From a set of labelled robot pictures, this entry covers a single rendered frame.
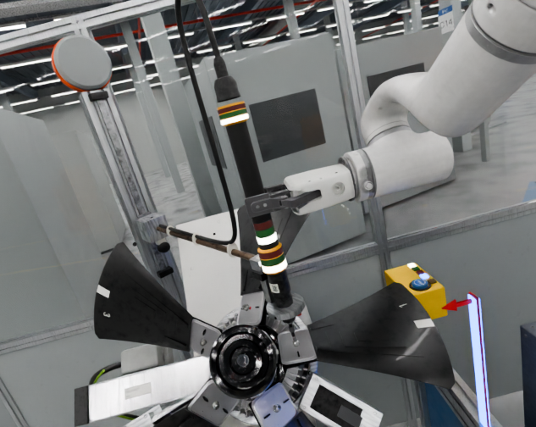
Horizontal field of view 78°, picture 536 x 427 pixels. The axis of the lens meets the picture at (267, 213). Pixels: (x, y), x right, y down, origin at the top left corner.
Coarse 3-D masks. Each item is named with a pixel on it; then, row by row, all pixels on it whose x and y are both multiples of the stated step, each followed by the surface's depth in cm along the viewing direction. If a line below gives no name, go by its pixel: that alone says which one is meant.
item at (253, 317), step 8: (248, 296) 69; (256, 296) 67; (240, 304) 70; (248, 304) 68; (256, 304) 66; (240, 312) 69; (248, 312) 67; (256, 312) 64; (240, 320) 68; (248, 320) 66; (256, 320) 63
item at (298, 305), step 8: (256, 256) 62; (256, 264) 60; (256, 272) 61; (264, 280) 60; (264, 288) 61; (264, 296) 62; (272, 296) 61; (296, 296) 62; (272, 304) 61; (296, 304) 59; (304, 304) 60; (272, 312) 59; (280, 312) 58; (288, 312) 58; (296, 312) 58
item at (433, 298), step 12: (396, 276) 97; (408, 276) 96; (408, 288) 90; (432, 288) 88; (444, 288) 87; (420, 300) 88; (432, 300) 88; (444, 300) 88; (432, 312) 89; (444, 312) 89
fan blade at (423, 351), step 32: (384, 288) 71; (320, 320) 68; (352, 320) 66; (384, 320) 64; (416, 320) 63; (320, 352) 60; (352, 352) 59; (384, 352) 58; (416, 352) 58; (448, 384) 54
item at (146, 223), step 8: (136, 216) 109; (144, 216) 110; (152, 216) 106; (160, 216) 104; (136, 224) 108; (144, 224) 101; (152, 224) 103; (168, 224) 106; (144, 232) 105; (152, 232) 103; (160, 232) 104; (144, 240) 108; (152, 240) 103
